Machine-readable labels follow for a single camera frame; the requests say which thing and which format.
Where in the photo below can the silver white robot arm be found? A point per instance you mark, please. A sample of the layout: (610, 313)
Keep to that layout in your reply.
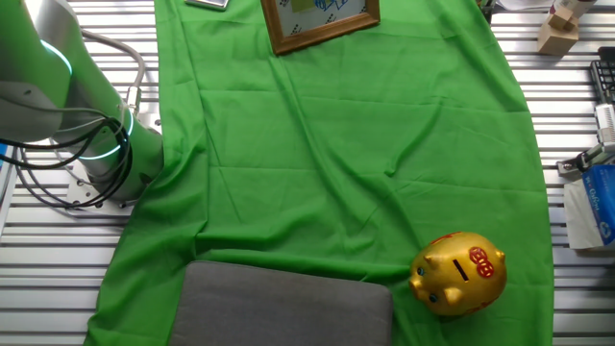
(29, 72)

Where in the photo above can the green cloth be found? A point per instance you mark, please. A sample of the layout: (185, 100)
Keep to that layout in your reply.
(312, 144)

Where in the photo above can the grey fabric cushion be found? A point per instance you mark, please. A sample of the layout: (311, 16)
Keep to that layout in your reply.
(288, 307)

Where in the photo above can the gold piggy bank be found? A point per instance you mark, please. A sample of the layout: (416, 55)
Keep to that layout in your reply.
(456, 274)

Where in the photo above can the dark metal stand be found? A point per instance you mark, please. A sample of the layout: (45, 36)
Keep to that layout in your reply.
(486, 7)

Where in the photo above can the large light wooden block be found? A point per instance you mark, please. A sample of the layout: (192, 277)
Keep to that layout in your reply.
(557, 41)

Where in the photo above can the blue tissue pack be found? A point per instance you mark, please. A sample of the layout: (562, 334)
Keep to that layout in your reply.
(596, 206)

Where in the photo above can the small light wooden block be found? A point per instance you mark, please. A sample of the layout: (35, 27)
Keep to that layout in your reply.
(561, 18)

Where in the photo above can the black keyboard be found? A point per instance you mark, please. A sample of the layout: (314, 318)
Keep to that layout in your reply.
(604, 77)

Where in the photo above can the pale wooden block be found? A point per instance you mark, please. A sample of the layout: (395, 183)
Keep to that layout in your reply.
(576, 6)

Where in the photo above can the wooden picture frame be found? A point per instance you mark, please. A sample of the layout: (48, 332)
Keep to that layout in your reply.
(319, 34)

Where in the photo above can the aluminium camera bracket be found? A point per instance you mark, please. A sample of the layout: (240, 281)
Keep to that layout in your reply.
(576, 163)

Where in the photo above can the silver side camera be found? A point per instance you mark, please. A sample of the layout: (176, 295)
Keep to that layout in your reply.
(606, 120)

